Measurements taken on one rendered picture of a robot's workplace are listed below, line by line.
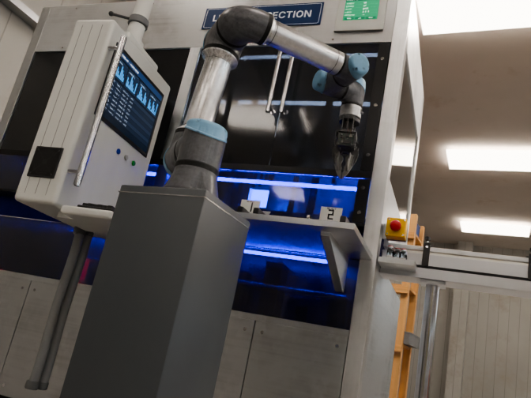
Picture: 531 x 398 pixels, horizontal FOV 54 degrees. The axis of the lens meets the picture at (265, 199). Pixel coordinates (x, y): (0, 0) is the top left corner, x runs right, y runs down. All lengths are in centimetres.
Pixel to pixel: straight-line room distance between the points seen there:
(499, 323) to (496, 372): 98
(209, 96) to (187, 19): 124
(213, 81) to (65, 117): 65
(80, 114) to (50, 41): 128
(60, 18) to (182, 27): 82
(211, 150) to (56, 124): 82
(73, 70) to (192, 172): 91
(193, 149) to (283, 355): 92
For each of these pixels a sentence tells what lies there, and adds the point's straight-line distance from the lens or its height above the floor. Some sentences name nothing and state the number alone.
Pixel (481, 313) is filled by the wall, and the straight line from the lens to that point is 1218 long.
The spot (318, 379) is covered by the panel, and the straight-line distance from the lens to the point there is 193.
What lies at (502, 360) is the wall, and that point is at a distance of 1207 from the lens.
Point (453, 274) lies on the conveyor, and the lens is 203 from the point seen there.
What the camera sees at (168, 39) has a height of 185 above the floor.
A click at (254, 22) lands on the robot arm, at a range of 159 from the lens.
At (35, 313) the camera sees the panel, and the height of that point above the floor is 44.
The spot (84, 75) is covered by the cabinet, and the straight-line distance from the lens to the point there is 207.
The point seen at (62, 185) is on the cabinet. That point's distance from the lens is 192.
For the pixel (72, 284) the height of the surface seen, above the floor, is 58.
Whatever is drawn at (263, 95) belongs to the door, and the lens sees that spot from 235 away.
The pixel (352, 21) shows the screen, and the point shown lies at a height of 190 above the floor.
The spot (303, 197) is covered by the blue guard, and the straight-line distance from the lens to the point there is 208.
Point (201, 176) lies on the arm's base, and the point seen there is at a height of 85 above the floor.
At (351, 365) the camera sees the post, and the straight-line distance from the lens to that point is 191.
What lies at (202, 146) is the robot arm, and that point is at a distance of 135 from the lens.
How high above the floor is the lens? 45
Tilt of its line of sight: 17 degrees up
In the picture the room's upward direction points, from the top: 12 degrees clockwise
